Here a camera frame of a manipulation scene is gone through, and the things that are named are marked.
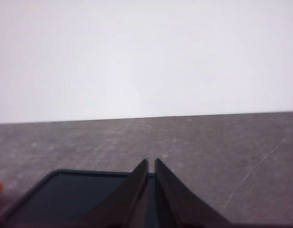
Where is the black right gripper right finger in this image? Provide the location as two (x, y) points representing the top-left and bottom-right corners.
(155, 158), (232, 228)

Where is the black rectangular tray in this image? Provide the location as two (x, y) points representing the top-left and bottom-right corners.
(0, 169), (159, 228)

